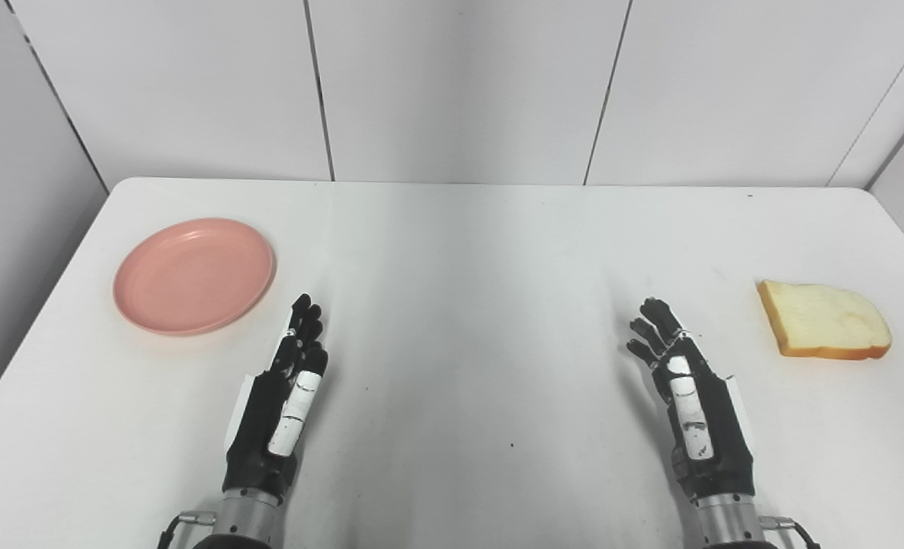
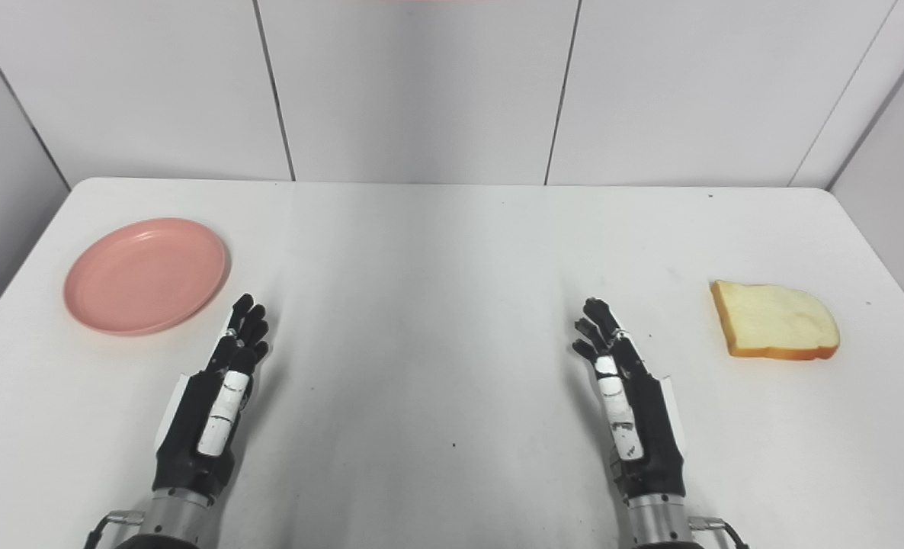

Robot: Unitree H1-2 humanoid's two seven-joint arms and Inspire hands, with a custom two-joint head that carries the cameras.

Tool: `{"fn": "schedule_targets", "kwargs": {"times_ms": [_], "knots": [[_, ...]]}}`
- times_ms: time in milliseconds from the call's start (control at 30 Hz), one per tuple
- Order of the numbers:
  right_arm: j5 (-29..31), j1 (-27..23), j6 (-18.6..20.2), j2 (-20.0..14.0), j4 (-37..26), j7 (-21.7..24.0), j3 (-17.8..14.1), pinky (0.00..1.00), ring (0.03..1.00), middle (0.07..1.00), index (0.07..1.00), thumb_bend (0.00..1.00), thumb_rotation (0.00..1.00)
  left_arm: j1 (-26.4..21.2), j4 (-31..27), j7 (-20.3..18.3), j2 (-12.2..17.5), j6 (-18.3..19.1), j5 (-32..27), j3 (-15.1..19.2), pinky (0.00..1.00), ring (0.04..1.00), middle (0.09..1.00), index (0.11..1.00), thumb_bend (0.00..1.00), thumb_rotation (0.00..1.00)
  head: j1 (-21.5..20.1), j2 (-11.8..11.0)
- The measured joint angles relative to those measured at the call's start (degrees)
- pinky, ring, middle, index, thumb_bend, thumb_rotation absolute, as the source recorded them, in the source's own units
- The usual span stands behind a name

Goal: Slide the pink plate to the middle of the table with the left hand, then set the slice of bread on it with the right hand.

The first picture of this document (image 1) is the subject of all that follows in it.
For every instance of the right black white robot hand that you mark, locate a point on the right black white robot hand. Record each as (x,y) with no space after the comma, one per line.
(715,442)

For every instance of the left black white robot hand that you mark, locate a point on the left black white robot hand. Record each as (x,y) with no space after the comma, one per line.
(261,427)

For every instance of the slice of white bread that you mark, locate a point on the slice of white bread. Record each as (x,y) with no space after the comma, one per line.
(822,320)

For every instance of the pink round plate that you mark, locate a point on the pink round plate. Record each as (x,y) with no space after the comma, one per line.
(193,276)

